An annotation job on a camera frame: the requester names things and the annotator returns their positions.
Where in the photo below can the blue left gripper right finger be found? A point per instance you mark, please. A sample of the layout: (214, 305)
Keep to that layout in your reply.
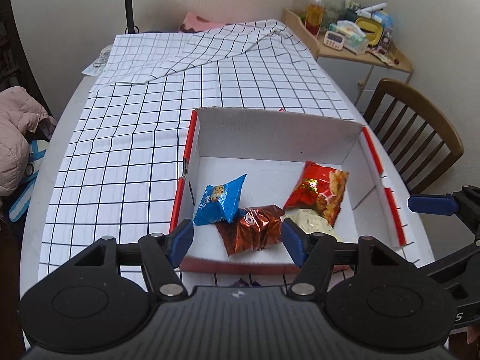
(296, 241)

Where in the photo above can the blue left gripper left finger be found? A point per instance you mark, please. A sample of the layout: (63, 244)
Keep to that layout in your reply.
(178, 242)

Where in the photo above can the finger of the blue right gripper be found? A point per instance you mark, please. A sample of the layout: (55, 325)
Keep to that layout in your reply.
(433, 204)

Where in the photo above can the cream white snack packet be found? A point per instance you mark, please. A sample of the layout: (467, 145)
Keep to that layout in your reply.
(310, 222)

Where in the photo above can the brown foil snack packet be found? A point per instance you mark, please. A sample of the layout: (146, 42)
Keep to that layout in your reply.
(253, 229)

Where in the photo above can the blue cookie snack packet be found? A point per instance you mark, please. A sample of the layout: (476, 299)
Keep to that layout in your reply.
(219, 203)

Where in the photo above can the red chips snack bag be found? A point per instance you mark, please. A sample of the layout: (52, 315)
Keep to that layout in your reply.
(319, 188)

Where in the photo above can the brown wooden chair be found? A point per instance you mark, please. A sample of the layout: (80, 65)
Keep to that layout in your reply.
(419, 139)

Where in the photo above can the white black checkered tablecloth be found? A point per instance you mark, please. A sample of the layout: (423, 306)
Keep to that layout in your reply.
(112, 170)

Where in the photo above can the red white cardboard box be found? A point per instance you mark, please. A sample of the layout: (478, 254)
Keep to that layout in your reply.
(269, 149)

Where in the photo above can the wooden corner shelf cabinet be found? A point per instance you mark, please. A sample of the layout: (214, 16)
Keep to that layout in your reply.
(356, 75)

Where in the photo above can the white tissue box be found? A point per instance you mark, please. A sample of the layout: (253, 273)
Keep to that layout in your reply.
(355, 40)

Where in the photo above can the yellow black container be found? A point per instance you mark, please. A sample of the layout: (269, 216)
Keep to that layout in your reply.
(371, 28)

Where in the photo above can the papers at table edge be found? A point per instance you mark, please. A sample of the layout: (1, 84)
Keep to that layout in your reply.
(97, 66)

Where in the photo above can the white digital timer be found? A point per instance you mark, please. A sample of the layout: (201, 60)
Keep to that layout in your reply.
(334, 40)

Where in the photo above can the pink puffy jacket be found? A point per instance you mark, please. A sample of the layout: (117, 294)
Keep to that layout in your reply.
(21, 115)

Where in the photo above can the orange liquid bottle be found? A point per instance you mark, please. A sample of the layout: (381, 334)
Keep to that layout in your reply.
(314, 16)

